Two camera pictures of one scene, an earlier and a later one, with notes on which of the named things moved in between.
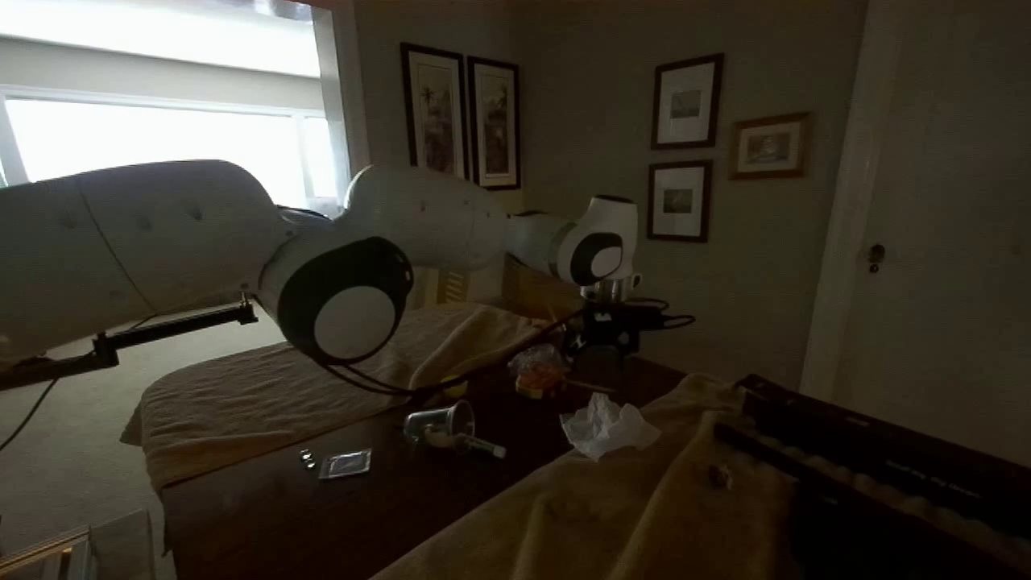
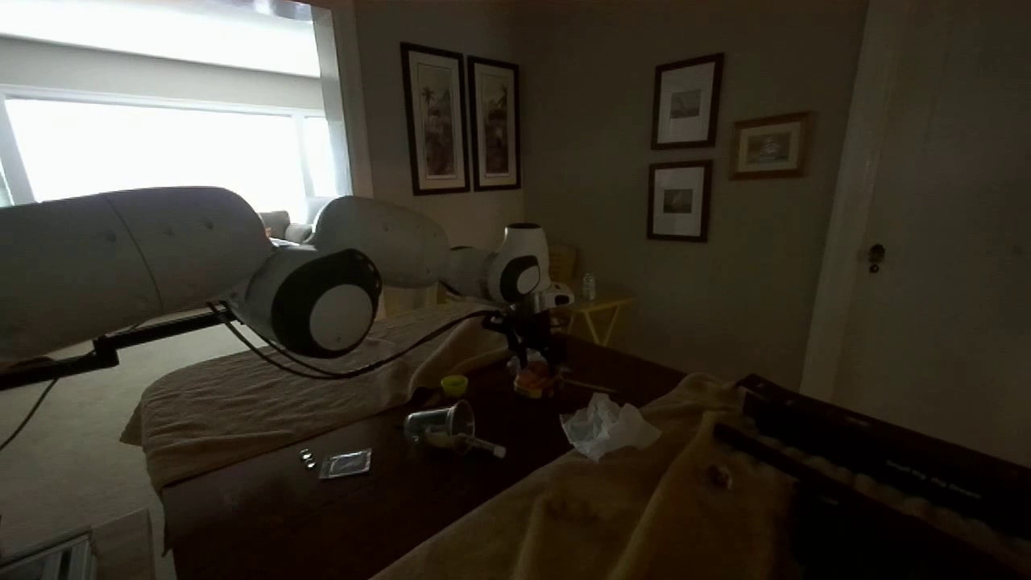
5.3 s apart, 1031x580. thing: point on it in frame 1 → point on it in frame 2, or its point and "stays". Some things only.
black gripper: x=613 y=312 → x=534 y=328
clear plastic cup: x=449 y=427 stays
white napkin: x=600 y=427 stays
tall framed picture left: x=435 y=96 stays
